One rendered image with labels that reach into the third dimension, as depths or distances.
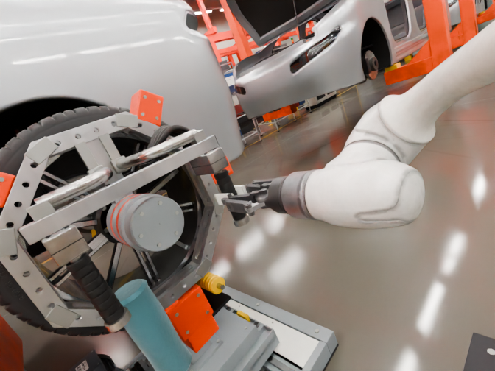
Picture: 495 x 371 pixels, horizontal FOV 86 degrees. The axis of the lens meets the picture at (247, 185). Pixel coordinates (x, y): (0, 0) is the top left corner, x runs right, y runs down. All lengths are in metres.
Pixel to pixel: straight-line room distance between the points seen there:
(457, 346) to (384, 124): 0.97
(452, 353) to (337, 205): 0.94
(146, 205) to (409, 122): 0.53
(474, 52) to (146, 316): 0.71
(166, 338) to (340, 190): 0.54
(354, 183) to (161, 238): 0.44
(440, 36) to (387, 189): 3.53
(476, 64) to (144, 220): 0.60
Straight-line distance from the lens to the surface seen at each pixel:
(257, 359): 1.21
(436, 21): 3.87
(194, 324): 0.93
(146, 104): 0.83
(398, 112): 0.49
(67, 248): 0.53
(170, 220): 0.66
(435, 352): 1.28
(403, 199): 0.40
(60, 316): 0.79
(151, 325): 0.72
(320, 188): 0.43
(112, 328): 0.59
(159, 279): 0.96
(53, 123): 0.85
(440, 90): 0.46
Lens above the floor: 1.03
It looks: 17 degrees down
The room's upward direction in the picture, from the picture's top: 23 degrees counter-clockwise
